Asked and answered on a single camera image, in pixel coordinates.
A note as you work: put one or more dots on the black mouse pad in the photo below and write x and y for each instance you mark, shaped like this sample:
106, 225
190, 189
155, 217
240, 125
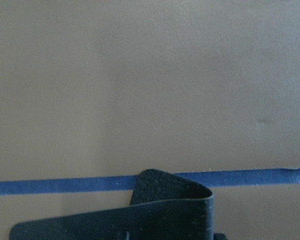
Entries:
163, 206

